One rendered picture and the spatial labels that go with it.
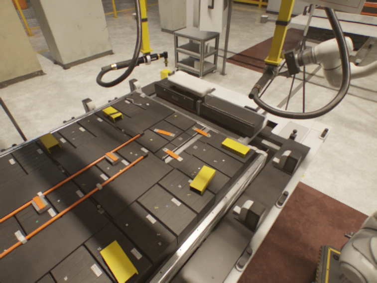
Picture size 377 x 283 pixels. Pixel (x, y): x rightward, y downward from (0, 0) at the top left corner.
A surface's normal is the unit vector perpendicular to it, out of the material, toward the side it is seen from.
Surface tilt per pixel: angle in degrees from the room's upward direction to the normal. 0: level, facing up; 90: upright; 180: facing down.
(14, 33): 90
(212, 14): 90
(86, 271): 0
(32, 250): 0
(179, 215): 0
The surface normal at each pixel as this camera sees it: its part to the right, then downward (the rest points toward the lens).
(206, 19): -0.27, 0.63
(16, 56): 0.76, 0.43
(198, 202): 0.00, -0.76
